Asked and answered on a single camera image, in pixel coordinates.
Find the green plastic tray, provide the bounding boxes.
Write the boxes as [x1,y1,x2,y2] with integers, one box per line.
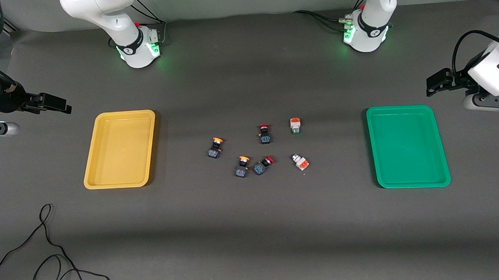
[366,103,451,190]

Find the aluminium frame bar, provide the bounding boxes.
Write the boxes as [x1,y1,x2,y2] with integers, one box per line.
[1,18,20,34]

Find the loose thin black cable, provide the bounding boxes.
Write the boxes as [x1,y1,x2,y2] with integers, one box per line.
[0,201,114,280]

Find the yellow plastic tray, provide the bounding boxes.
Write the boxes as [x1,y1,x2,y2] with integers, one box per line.
[81,110,159,190]

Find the black left arm base cables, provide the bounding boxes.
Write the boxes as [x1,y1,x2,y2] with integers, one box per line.
[293,0,369,33]

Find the yellow push button switch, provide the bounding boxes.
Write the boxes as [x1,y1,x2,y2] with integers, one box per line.
[235,156,251,178]
[207,137,225,159]

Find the black right arm base cables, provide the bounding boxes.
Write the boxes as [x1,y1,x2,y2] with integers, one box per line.
[108,0,168,48]

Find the red push button switch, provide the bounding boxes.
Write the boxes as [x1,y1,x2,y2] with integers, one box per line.
[253,156,276,176]
[258,124,272,145]

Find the black arm base cables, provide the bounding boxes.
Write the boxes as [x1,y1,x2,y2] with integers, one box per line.
[293,0,369,33]
[108,0,168,48]

